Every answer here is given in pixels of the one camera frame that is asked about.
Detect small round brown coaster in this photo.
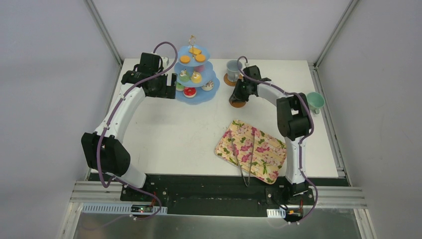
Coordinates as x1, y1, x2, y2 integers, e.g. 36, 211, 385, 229
229, 101, 246, 108

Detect large round brown coaster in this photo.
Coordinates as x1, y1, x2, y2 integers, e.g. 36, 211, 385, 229
223, 73, 243, 87

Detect dark green flower donut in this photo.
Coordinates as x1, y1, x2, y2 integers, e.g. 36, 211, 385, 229
179, 69, 191, 82

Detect red frosted donut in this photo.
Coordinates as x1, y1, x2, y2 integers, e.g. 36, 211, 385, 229
183, 87, 197, 98

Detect light blue teacup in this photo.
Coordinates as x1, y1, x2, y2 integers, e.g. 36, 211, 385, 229
226, 60, 243, 83

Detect blue three-tier cake stand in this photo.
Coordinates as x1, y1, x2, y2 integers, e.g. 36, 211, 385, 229
174, 35, 220, 105

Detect chocolate drizzle white donut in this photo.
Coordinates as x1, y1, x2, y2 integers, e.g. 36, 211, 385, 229
202, 80, 214, 91

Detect round orange biscuit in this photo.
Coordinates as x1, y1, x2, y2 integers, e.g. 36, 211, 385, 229
179, 55, 191, 64
195, 54, 207, 63

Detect pink frosted cake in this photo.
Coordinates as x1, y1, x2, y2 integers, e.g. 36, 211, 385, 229
194, 65, 205, 73

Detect round orange biscuit top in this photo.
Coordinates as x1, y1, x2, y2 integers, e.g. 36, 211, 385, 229
195, 54, 207, 63

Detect green teacup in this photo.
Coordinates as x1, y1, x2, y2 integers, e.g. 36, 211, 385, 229
307, 92, 325, 115

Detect metal serving tongs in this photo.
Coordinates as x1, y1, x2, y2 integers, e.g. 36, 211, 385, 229
227, 127, 257, 187

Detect light green frosted donut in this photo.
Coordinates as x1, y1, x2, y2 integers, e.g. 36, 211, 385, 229
176, 82, 185, 92

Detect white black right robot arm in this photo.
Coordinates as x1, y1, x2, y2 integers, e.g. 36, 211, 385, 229
229, 65, 314, 204

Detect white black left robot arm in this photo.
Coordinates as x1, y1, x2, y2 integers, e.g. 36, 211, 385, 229
81, 53, 176, 201

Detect floral rectangular tray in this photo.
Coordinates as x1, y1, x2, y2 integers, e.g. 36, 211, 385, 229
214, 119, 287, 185

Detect metal frame rail right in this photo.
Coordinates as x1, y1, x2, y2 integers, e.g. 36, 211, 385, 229
313, 0, 360, 70

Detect metal frame rail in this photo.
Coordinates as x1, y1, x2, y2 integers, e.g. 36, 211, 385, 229
84, 0, 123, 68
313, 0, 360, 70

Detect metal frame rail left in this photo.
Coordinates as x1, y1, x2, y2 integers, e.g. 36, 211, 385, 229
84, 0, 123, 68

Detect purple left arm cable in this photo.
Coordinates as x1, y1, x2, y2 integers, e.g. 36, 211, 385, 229
96, 41, 179, 221

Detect white right cable duct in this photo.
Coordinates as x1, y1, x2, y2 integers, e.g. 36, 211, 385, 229
266, 207, 286, 219

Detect white cable duct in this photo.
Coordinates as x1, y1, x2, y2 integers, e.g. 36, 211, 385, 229
82, 203, 168, 216
266, 207, 286, 219

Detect white left cable duct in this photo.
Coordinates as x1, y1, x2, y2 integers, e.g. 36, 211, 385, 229
82, 203, 168, 216

